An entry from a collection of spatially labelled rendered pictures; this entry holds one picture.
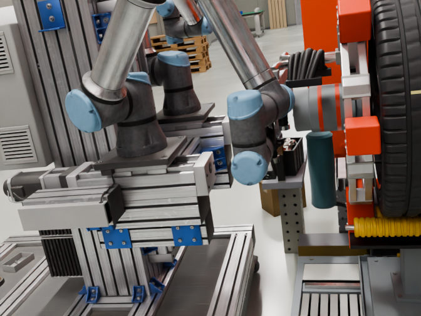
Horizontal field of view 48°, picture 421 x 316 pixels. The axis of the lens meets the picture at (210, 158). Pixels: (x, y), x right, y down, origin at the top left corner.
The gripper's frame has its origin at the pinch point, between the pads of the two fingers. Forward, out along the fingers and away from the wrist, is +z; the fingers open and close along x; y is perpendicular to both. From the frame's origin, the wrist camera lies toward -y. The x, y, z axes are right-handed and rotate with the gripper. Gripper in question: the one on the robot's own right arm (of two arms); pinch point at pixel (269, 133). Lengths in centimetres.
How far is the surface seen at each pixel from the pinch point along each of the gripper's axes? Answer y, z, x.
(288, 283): -83, 53, 7
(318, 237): -70, 70, -7
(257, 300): -83, 40, 18
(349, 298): -79, 38, -19
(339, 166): -44, 91, -18
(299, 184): -39, 59, -1
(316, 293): -77, 38, -6
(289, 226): -68, 79, 7
